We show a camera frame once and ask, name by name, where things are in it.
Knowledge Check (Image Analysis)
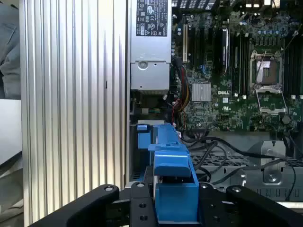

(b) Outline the black open PC case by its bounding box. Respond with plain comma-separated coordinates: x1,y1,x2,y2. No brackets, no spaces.
125,0,303,215

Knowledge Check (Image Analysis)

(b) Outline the short black wire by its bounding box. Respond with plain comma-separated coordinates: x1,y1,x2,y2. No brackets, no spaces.
194,140,228,183

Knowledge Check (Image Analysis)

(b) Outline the metal disk bay cage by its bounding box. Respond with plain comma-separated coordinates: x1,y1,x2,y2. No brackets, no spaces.
189,132,303,203

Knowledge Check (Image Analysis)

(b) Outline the silver chipset heat sink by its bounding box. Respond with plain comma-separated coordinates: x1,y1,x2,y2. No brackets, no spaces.
192,82,212,103

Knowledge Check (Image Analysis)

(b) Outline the white expansion slot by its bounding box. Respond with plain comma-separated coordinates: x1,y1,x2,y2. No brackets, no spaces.
182,23,189,63

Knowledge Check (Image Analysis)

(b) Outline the long black wire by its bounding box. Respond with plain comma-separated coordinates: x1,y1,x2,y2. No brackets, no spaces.
184,136,303,201

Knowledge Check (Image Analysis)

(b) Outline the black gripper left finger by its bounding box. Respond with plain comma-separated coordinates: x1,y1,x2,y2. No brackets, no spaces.
28,181,158,227

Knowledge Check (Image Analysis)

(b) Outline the metal socket cover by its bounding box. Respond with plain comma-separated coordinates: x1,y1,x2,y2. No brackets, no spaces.
255,85,287,115

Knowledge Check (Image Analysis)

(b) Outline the red yellow power wire bundle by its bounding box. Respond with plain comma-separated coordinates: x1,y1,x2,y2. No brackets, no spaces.
172,58,191,130

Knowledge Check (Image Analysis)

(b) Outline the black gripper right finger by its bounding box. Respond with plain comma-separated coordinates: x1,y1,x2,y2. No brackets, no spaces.
198,182,303,227

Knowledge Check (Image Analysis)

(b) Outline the silver power supply unit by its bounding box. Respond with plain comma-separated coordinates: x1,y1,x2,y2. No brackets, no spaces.
129,0,173,92

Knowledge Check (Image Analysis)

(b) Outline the green Dell motherboard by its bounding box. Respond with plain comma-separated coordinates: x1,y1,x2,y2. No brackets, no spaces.
171,0,303,133

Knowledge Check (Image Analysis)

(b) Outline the person in grey jacket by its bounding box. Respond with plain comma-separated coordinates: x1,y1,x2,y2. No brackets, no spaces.
0,4,22,100

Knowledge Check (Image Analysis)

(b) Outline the thin wire locking lever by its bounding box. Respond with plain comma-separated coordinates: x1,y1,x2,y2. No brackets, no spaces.
254,54,268,80
281,29,303,51

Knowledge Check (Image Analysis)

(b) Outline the CPU socket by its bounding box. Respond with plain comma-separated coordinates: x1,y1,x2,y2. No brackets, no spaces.
250,50,285,87

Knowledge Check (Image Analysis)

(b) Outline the black RAM slot bank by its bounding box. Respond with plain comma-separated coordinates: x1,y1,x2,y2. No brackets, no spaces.
231,32,251,95
283,36,303,96

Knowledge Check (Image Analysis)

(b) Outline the white flat board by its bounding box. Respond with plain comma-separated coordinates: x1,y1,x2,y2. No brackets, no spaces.
0,98,24,166

